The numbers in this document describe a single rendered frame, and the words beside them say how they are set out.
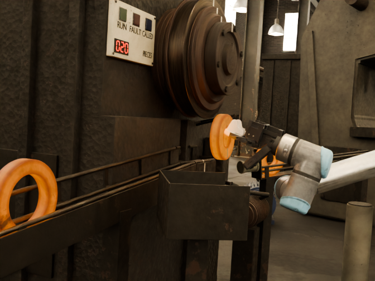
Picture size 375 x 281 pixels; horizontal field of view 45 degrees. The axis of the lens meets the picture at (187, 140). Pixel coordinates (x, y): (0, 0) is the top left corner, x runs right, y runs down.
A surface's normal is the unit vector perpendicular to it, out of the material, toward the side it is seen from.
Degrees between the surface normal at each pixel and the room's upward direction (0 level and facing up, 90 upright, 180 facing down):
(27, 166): 90
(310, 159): 79
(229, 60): 90
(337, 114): 90
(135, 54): 90
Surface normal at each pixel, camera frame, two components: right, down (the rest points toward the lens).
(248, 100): -0.44, 0.02
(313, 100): -0.65, 0.00
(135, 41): 0.90, 0.07
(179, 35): -0.41, -0.23
